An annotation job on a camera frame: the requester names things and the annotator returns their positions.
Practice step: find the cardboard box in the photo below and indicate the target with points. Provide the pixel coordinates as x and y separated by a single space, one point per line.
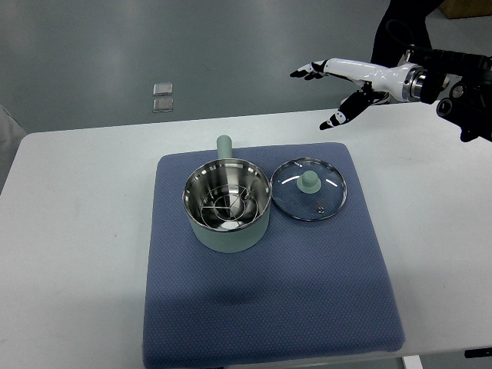
455 9

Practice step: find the wire steamer rack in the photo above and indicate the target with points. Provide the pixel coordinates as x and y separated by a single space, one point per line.
228 207

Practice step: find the blue quilted mat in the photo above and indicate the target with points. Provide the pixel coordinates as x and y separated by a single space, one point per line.
306 289

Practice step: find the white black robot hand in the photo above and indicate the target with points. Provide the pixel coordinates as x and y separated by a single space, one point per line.
365 75

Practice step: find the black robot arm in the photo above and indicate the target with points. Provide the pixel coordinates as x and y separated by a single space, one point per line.
468 105

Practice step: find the green pot with handle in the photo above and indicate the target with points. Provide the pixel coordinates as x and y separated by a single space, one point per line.
227 170

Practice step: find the glass lid with green knob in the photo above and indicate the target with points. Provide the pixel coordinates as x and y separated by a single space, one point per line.
308 189

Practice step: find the upper floor outlet plate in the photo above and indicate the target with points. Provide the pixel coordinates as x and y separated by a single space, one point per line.
163 88

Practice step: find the black table bracket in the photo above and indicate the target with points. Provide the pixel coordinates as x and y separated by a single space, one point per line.
478 353

